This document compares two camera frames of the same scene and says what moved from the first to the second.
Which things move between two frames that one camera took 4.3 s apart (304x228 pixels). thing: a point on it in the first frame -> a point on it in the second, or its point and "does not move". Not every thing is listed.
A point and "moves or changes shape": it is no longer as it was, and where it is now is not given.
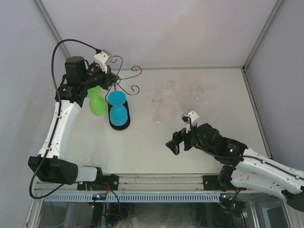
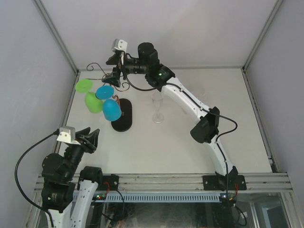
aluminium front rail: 138,182 does not move
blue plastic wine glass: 118,112 -> 111,109
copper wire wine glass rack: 118,112 moves or changes shape
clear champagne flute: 157,116 does not move
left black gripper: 109,78 -> 92,137
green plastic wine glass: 98,101 moves or changes shape
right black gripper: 177,137 -> 113,78
